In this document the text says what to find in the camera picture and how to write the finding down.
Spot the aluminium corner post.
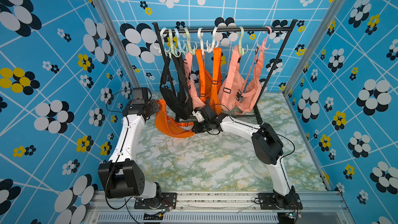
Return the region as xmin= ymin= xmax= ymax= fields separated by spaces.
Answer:
xmin=94 ymin=0 xmax=141 ymax=88
xmin=283 ymin=0 xmax=346 ymax=97

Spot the pink bag rightmost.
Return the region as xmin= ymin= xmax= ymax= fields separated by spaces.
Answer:
xmin=235 ymin=40 xmax=267 ymax=116

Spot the pink hook rightmost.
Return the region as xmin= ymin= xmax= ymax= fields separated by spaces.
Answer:
xmin=257 ymin=26 xmax=273 ymax=50

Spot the aluminium corner post left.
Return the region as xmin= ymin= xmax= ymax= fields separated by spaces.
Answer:
xmin=94 ymin=0 xmax=141 ymax=88

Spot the pink bag right large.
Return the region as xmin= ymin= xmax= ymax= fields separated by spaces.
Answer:
xmin=218 ymin=45 xmax=245 ymax=111

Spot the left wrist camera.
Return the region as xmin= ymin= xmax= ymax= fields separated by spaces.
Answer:
xmin=130 ymin=87 xmax=152 ymax=105

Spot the orange bag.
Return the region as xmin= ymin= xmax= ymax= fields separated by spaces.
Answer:
xmin=154 ymin=99 xmax=195 ymax=139
xmin=196 ymin=48 xmax=222 ymax=114

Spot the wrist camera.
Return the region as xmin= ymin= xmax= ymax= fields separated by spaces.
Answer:
xmin=130 ymin=87 xmax=152 ymax=105
xmin=192 ymin=105 xmax=217 ymax=122

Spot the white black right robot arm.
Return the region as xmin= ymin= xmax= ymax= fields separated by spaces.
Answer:
xmin=192 ymin=110 xmax=303 ymax=210

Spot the aluminium corner post right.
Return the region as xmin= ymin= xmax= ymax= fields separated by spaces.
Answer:
xmin=283 ymin=0 xmax=346 ymax=97

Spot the white hook leftmost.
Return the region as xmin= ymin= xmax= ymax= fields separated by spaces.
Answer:
xmin=150 ymin=28 xmax=169 ymax=56

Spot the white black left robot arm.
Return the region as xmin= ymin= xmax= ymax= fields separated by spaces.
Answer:
xmin=98 ymin=88 xmax=162 ymax=209

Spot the black bag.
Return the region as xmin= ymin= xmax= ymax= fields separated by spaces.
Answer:
xmin=160 ymin=54 xmax=193 ymax=120

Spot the green hook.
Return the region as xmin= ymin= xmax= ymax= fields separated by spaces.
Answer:
xmin=183 ymin=27 xmax=197 ymax=56
xmin=168 ymin=29 xmax=181 ymax=58
xmin=238 ymin=26 xmax=249 ymax=57

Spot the black clothes rack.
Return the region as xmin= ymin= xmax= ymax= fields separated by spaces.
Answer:
xmin=153 ymin=19 xmax=298 ymax=126

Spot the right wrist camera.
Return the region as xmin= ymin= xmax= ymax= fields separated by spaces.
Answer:
xmin=192 ymin=105 xmax=217 ymax=122

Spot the light blue hook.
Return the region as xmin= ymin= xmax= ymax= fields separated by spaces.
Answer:
xmin=174 ymin=28 xmax=187 ymax=55

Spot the pink bag left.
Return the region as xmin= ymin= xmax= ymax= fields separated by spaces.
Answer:
xmin=184 ymin=52 xmax=205 ymax=108

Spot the white hook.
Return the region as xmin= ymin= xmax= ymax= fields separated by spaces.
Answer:
xmin=197 ymin=28 xmax=211 ymax=56
xmin=206 ymin=27 xmax=219 ymax=53
xmin=150 ymin=28 xmax=169 ymax=56

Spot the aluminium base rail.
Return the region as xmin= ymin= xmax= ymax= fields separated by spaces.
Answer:
xmin=84 ymin=191 xmax=355 ymax=224

